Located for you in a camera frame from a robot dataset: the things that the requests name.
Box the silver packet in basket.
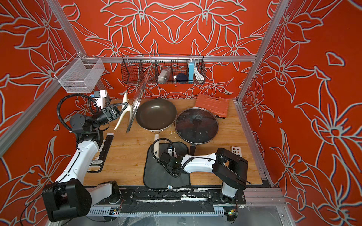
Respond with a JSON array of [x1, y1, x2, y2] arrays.
[[157, 68, 172, 84]]

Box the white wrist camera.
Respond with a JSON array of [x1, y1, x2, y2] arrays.
[[167, 144, 174, 156], [92, 90, 111, 109]]

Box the orange plastic tool case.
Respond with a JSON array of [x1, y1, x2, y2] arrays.
[[195, 94, 229, 118]]

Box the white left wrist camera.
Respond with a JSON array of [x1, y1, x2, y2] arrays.
[[92, 90, 111, 109]]

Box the grey cleaning cloth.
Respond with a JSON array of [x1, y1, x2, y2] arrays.
[[143, 146, 191, 189]]

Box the light blue box in basket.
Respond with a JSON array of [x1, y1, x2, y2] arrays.
[[188, 59, 195, 84]]

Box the white wire mesh basket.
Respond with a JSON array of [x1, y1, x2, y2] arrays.
[[56, 58, 105, 94]]

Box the brown pan with cream handle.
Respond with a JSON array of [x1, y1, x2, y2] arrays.
[[136, 99, 177, 159]]

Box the dark blue round object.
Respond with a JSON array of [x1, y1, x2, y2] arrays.
[[176, 73, 188, 84]]

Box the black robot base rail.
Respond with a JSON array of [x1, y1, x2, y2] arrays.
[[88, 185, 246, 217]]

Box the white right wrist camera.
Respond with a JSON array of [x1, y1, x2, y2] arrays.
[[167, 144, 174, 156]]

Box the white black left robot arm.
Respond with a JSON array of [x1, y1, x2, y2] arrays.
[[41, 99, 130, 222]]

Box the white button control box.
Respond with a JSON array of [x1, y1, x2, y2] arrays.
[[231, 146, 242, 157]]

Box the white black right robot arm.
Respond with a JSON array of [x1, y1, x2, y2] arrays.
[[153, 148, 248, 199]]

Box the glass lid with cream handle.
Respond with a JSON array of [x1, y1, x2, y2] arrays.
[[114, 73, 149, 133]]

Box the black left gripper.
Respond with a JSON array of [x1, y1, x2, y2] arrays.
[[90, 104, 129, 133]]

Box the white cables in basket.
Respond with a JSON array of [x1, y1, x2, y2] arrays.
[[194, 66, 206, 84]]

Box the black lidded frying pan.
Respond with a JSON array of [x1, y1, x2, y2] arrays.
[[175, 107, 219, 155]]

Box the black wire wall basket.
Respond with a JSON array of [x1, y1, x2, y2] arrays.
[[121, 54, 206, 85]]

